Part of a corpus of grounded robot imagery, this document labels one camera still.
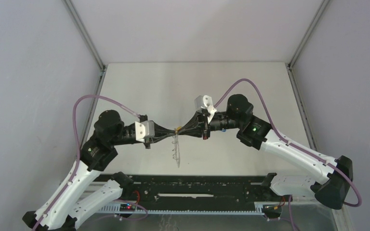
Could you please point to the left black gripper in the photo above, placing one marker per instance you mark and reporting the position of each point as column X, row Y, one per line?
column 158, row 136

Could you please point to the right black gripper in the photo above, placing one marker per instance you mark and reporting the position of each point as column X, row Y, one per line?
column 194, row 128

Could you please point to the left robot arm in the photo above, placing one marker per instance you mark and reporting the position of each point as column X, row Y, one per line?
column 65, row 211

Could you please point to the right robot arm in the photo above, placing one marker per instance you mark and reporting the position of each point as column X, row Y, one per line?
column 326, row 179

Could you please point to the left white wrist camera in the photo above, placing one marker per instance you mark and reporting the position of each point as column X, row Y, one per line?
column 144, row 130

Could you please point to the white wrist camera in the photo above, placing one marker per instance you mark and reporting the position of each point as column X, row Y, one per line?
column 205, row 108
column 144, row 130

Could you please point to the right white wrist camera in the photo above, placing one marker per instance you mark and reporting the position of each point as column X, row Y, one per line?
column 205, row 108

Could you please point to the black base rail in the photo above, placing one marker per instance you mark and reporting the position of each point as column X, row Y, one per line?
column 165, row 193

